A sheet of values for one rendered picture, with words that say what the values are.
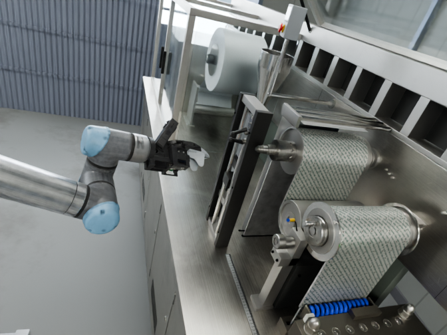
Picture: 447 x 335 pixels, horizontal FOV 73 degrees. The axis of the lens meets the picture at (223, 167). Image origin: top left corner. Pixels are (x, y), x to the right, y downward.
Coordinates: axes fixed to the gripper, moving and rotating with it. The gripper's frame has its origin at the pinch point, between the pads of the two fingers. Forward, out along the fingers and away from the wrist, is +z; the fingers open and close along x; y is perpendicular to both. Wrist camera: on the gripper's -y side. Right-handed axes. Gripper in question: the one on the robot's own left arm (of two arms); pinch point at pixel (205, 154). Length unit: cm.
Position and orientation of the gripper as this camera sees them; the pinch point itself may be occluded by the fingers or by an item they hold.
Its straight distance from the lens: 93.7
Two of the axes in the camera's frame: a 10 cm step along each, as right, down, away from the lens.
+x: 6.1, -3.9, -6.9
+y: 1.6, 9.1, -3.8
